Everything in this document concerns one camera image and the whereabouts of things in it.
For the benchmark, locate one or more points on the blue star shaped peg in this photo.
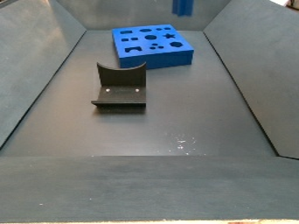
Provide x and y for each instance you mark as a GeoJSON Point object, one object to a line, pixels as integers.
{"type": "Point", "coordinates": [181, 7]}

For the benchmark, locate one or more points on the blue shape sorting board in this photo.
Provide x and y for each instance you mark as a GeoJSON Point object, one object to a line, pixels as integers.
{"type": "Point", "coordinates": [155, 45]}

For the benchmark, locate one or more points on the black curved holder stand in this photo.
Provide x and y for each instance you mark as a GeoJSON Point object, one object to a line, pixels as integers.
{"type": "Point", "coordinates": [121, 86]}

